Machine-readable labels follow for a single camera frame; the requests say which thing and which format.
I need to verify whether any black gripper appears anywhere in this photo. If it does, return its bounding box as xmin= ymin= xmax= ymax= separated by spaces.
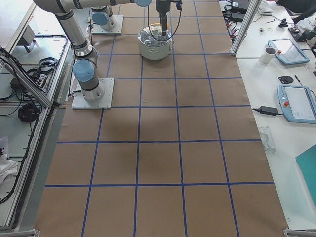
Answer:
xmin=156 ymin=0 xmax=183 ymax=36

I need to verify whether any grey control box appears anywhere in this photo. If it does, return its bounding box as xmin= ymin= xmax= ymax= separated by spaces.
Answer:
xmin=17 ymin=25 xmax=36 ymax=53

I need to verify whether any white electric cooking pot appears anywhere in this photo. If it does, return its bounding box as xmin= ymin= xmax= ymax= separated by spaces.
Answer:
xmin=138 ymin=39 xmax=173 ymax=60

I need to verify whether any glass pot lid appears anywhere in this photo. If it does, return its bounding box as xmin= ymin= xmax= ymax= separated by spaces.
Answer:
xmin=138 ymin=24 xmax=172 ymax=47

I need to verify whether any black round disc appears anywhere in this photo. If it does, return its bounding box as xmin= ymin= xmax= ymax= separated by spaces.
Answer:
xmin=278 ymin=75 xmax=294 ymax=84

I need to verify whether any blue teach pendant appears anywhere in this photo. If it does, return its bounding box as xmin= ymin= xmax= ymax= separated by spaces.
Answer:
xmin=268 ymin=38 xmax=310 ymax=65
xmin=277 ymin=84 xmax=316 ymax=124

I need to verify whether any black power adapter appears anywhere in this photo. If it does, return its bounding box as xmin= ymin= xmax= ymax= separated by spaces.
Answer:
xmin=252 ymin=106 xmax=282 ymax=116

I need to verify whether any teal board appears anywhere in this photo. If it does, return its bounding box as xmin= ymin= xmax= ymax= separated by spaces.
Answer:
xmin=296 ymin=145 xmax=316 ymax=189

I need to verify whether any aluminium frame post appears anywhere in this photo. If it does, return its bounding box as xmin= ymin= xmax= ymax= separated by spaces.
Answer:
xmin=230 ymin=0 xmax=261 ymax=56

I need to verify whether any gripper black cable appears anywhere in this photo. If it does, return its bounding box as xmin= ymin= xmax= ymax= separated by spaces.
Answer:
xmin=147 ymin=0 xmax=183 ymax=41

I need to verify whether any white mug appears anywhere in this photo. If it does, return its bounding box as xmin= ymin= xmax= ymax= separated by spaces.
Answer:
xmin=259 ymin=47 xmax=276 ymax=64

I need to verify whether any lower blue teach pendant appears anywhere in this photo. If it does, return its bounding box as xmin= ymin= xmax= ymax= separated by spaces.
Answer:
xmin=277 ymin=84 xmax=316 ymax=124

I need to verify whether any coiled black cable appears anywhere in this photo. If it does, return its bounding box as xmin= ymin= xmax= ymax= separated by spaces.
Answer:
xmin=17 ymin=103 xmax=41 ymax=123

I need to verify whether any clear plastic bracket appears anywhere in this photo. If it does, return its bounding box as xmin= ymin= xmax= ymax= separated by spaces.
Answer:
xmin=258 ymin=126 xmax=276 ymax=153

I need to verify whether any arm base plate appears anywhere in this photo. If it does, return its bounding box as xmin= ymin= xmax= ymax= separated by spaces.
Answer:
xmin=72 ymin=78 xmax=115 ymax=109
xmin=92 ymin=13 xmax=123 ymax=35

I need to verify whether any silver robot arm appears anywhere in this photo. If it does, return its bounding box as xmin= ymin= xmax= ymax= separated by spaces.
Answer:
xmin=91 ymin=6 xmax=116 ymax=31
xmin=34 ymin=0 xmax=151 ymax=100

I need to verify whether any upper blue teach pendant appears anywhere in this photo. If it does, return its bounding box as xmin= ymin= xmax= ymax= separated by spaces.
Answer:
xmin=268 ymin=38 xmax=310 ymax=65

